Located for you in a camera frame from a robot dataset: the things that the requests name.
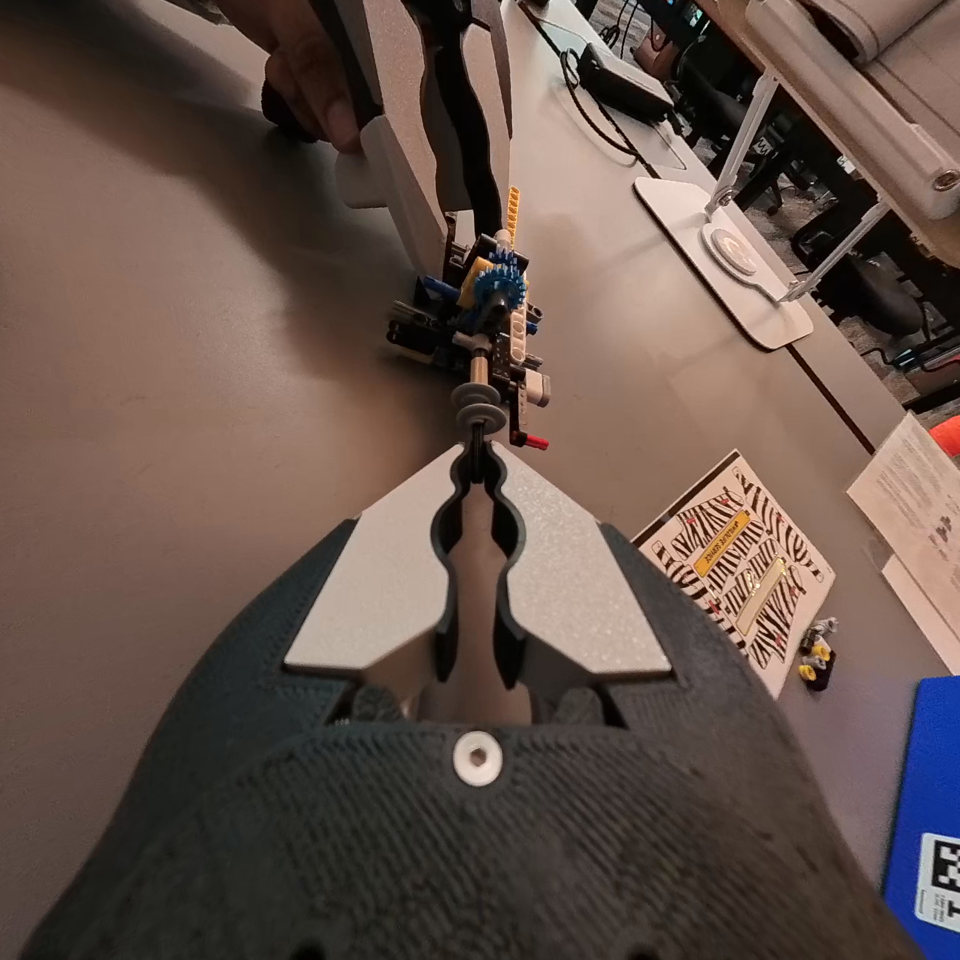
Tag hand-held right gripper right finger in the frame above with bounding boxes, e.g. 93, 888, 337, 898
483, 441, 675, 695

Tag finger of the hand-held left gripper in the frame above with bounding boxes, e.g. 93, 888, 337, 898
333, 0, 455, 271
422, 0, 516, 235

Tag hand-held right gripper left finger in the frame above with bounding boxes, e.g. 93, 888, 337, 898
282, 441, 481, 708

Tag lego technic assembly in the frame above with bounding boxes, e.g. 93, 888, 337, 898
384, 186, 553, 485

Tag small lego minifigure parts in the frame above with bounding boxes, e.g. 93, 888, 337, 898
797, 617, 839, 689

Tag person's left hand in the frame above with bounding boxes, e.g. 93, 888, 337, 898
258, 0, 363, 156

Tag zebra striped sticker sheet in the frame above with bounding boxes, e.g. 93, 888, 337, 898
632, 448, 837, 700

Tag black office chair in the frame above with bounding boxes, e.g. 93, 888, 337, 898
671, 33, 759, 155
793, 217, 925, 340

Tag white monitor stand base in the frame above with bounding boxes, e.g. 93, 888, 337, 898
633, 0, 960, 351

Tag white printed paper sheet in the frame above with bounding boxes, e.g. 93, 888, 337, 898
846, 411, 960, 575
881, 558, 960, 676

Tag blue board with printed tag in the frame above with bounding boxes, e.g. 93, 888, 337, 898
881, 675, 960, 960

